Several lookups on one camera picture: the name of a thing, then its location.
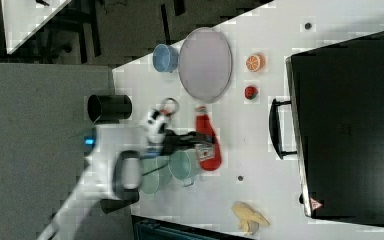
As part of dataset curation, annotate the red plush ketchup bottle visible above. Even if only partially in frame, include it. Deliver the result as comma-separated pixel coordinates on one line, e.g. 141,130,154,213
195,106,222,171

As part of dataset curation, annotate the green metal cup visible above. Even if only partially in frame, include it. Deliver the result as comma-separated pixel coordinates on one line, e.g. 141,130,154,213
168,149,202,187

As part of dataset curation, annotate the black cylinder post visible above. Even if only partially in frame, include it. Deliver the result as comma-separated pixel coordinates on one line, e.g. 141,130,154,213
87,95,132,122

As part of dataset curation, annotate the black toaster oven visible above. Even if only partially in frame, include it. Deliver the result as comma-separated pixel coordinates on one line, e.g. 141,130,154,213
285,31,384,227

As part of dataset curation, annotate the orange slice toy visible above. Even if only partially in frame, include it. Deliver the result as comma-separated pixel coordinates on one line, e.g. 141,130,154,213
246,54,266,72

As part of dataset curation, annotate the yellow plush banana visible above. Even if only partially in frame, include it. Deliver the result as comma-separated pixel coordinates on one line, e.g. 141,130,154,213
231,201,270,235

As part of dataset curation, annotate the blue cup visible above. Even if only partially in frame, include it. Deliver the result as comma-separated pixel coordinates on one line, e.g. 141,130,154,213
152,44,179,73

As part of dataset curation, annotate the red plush strawberry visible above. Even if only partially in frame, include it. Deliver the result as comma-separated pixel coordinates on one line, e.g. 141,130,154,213
244,86,258,100

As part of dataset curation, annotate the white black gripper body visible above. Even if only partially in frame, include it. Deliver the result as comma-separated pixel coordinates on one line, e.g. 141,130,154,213
139,108,171,155

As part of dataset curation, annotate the green perforated strainer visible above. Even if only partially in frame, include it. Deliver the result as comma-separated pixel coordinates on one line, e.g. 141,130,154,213
140,156,172,194

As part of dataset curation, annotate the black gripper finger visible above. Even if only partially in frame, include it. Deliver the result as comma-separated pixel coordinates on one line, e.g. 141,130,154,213
174,131,204,142
169,143,211,155

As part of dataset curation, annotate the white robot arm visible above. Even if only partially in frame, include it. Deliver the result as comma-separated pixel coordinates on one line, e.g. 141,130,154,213
37,109,215,240

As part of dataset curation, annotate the pink round plate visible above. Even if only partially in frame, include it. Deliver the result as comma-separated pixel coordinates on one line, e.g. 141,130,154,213
178,27,232,103

